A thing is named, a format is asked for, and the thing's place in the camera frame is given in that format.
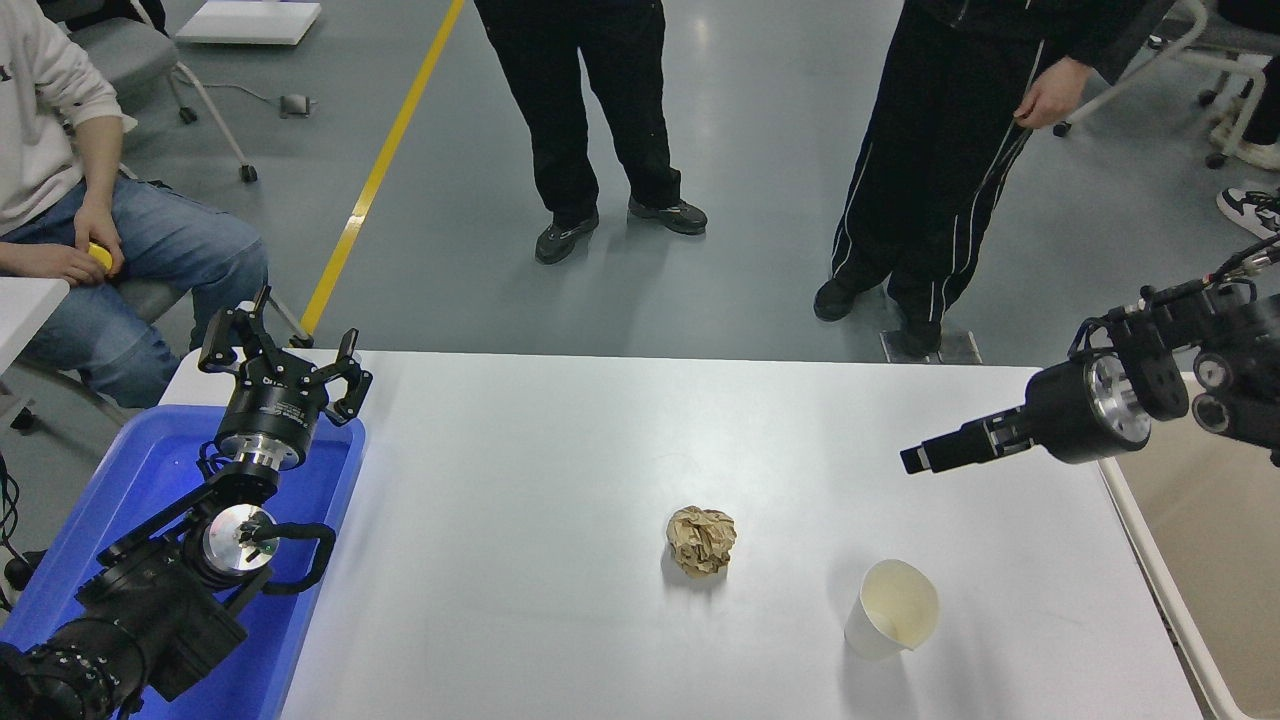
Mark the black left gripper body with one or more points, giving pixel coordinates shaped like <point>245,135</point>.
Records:
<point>272,412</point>

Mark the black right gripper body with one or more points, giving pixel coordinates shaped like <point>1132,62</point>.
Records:
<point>1060,410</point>

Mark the white paper cup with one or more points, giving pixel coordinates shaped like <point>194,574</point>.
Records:
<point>895,605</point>

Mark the small yellow object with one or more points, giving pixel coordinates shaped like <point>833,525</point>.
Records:
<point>100,257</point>

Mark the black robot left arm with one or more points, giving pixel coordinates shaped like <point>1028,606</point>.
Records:
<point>150,610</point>

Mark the person's left forearm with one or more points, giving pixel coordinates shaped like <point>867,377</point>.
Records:
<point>98,160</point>

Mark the person's right forearm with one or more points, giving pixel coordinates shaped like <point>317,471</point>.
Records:
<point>18,260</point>

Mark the large pale dustbin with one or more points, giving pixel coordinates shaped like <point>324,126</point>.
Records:
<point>1215,560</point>

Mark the person's left hand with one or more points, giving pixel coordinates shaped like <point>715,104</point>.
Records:
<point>1052,95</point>
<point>100,225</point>

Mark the person's right hand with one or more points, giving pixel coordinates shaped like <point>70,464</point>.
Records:
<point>65,265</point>

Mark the metal floor plate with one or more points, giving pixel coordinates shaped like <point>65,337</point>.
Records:
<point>960,347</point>

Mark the person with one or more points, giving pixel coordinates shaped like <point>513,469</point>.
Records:
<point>160,260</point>
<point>930,150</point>
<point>1262,120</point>
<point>590,90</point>

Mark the blue plastic tray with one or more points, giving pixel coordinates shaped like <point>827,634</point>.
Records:
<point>150,470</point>

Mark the white side table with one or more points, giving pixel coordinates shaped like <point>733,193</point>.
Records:
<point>25,305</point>

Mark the small grey floor device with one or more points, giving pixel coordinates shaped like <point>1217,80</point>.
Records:
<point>297,104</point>

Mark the crumpled tan paper ball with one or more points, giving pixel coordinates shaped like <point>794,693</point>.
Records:
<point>700,542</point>

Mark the black round floor object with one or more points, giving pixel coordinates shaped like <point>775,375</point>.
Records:
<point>22,572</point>

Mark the white flat board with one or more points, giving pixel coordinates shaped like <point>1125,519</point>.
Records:
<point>248,20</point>

